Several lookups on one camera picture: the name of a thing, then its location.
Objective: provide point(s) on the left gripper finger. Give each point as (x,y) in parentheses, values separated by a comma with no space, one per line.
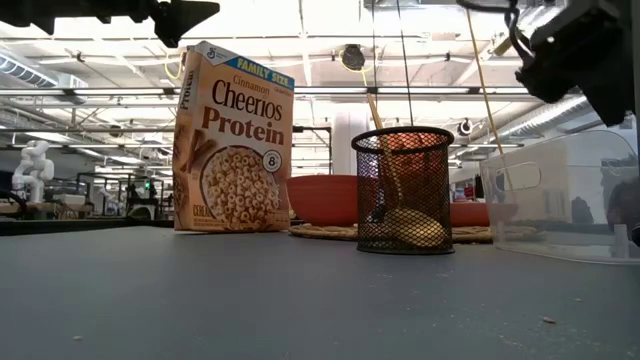
(175,20)

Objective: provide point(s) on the wooden spoon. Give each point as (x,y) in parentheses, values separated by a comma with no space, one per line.
(374,111)

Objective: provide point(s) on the orange-red bowl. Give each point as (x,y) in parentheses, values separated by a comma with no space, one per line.
(320,200)

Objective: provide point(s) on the round woven placemat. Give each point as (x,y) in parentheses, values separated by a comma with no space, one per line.
(325,232)

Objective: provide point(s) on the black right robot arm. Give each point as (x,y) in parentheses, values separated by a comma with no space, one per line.
(612,107)

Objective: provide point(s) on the black mesh pen cup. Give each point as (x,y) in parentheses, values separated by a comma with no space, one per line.
(367,200)

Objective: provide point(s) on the clear plastic bin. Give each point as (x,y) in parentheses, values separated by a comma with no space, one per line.
(550,200)

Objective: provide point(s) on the Cheerios cereal box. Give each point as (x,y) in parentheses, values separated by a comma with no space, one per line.
(235,150)

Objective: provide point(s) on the orange faceted glass cup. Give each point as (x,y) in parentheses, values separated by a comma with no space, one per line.
(420,165)

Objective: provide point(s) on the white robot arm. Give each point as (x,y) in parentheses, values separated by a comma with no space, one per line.
(35,167)

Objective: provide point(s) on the black table frame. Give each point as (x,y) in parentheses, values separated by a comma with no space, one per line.
(75,227)

